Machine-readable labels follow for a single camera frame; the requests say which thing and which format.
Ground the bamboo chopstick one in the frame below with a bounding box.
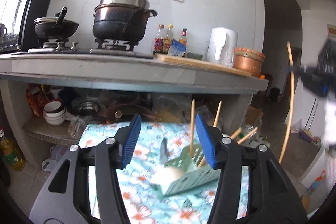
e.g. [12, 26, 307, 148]
[189, 100, 195, 156]

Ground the bamboo chopstick five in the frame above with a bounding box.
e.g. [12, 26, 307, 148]
[230, 127, 242, 139]

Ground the bamboo chopstick four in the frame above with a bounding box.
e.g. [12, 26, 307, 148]
[278, 40, 295, 164]

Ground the green plastic utensil caddy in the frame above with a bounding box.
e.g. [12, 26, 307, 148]
[150, 143, 221, 196]

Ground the large white rice spoon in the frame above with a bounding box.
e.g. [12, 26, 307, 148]
[152, 166, 185, 185]

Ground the bamboo chopstick three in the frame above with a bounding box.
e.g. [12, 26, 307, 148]
[237, 127, 258, 145]

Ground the bamboo chopstick two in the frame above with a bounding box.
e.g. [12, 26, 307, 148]
[213, 101, 222, 127]

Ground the right gloved hand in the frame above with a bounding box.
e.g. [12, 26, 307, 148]
[322, 99, 336, 148]

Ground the cardboard box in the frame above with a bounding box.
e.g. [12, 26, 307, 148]
[244, 106, 264, 131]

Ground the steel bowl under counter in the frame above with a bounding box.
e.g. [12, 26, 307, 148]
[73, 101, 100, 117]

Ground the floral blue tablecloth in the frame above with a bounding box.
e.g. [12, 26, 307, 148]
[78, 121, 250, 224]

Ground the grey concrete counter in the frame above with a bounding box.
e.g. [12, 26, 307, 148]
[1, 53, 268, 94]

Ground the wooden cutting board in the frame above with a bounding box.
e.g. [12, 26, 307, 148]
[154, 53, 252, 77]

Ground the copper bowl with woven lid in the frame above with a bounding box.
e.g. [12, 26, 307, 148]
[233, 48, 265, 77]

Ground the stack of white bowls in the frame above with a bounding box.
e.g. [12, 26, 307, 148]
[43, 99, 66, 126]

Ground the black gas stove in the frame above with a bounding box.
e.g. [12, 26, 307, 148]
[12, 38, 154, 60]

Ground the blue salt packet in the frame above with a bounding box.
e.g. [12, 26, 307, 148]
[168, 39, 186, 57]

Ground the sauce bottle red label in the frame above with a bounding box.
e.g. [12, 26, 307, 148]
[153, 24, 165, 54]

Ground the white electric kettle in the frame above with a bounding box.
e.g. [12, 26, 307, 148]
[207, 27, 238, 68]

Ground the sauce bottle red cap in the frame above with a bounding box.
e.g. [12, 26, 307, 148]
[179, 28, 187, 46]

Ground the sauce bottle yellow cap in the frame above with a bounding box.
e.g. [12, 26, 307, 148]
[163, 24, 173, 54]

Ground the large black stock pot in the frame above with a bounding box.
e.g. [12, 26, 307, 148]
[93, 0, 158, 42]

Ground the cooking oil bottle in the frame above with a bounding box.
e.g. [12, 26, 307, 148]
[0, 127, 25, 171]

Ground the black wok with lid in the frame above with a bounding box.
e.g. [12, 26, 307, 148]
[34, 7, 79, 40]

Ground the dark window frame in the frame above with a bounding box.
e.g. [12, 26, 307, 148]
[18, 0, 51, 51]

